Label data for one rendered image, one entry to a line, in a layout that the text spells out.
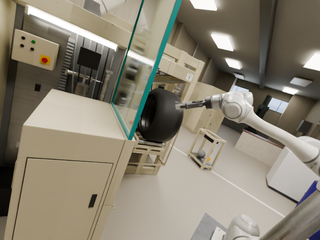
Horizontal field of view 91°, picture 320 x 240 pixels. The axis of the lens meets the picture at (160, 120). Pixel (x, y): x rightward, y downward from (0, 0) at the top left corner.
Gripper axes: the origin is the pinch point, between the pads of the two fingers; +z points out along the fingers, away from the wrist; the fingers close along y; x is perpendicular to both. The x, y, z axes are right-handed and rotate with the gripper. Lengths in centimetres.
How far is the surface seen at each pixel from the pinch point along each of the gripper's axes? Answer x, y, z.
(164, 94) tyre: 8, 44, 31
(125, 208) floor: -120, 23, 93
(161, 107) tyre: -4.4, 32.7, 31.0
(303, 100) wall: -170, 1150, -377
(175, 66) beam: 36, 79, 29
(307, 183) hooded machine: -245, 335, -165
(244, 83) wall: -27, 1267, -65
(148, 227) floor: -136, 22, 63
